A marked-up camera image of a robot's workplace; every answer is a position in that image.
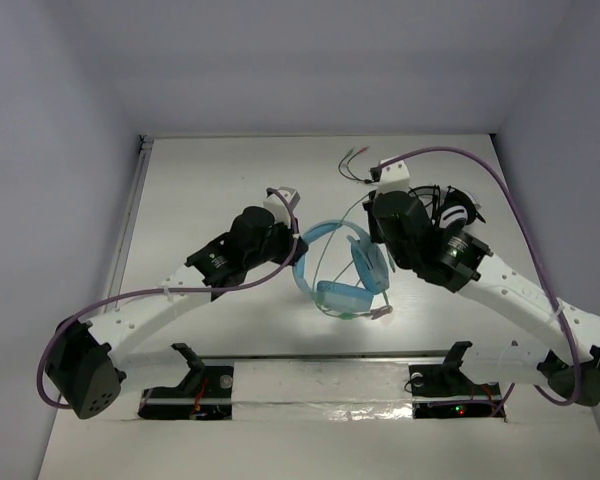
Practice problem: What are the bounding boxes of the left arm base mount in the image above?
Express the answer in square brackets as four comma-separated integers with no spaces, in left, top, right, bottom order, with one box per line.
[137,343,234,421]

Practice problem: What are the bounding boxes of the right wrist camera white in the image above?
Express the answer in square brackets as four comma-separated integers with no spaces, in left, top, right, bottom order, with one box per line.
[370,158,410,194]

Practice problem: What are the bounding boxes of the black headphone cable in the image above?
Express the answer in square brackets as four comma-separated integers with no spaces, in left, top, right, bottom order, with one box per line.
[338,145,381,185]

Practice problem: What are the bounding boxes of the black white headphones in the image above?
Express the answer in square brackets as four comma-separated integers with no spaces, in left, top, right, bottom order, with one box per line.
[410,185,486,230]

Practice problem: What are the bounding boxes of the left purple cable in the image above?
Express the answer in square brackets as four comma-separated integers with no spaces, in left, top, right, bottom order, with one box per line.
[36,187,301,410]

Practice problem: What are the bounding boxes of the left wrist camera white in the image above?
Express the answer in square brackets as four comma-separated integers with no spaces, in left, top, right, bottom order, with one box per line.
[263,187,300,225]

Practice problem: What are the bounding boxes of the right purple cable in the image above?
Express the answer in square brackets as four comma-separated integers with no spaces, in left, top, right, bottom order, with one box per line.
[379,145,584,407]

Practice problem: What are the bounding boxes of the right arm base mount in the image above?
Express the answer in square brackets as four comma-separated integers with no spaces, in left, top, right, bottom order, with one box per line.
[403,341,504,420]

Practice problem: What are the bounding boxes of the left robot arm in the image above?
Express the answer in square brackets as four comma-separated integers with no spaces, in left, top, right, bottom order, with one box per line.
[36,206,307,420]

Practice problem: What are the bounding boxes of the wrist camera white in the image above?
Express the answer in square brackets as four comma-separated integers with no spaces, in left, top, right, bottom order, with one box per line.
[263,187,300,225]
[370,158,410,194]

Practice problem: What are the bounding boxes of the purple cable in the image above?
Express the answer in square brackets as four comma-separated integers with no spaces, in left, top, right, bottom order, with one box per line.
[36,187,301,410]
[379,145,584,407]

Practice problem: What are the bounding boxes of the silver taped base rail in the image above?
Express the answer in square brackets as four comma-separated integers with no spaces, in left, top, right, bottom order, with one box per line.
[129,349,511,424]

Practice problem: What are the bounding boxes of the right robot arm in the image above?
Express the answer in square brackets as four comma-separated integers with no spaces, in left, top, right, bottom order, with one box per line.
[363,191,600,407]

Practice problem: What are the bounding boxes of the green headphone cable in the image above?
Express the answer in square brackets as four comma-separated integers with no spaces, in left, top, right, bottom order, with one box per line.
[307,192,396,321]

